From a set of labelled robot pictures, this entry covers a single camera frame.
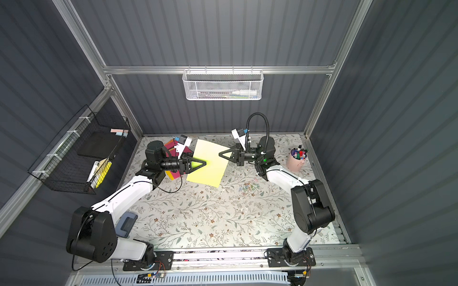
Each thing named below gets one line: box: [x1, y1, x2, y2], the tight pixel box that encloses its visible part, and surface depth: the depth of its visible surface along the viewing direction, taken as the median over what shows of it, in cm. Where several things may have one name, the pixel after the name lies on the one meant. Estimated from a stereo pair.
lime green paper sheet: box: [186, 138, 231, 189], surface depth 72 cm
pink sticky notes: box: [110, 128, 129, 133], surface depth 88 cm
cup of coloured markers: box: [286, 144, 309, 173], surface depth 96 cm
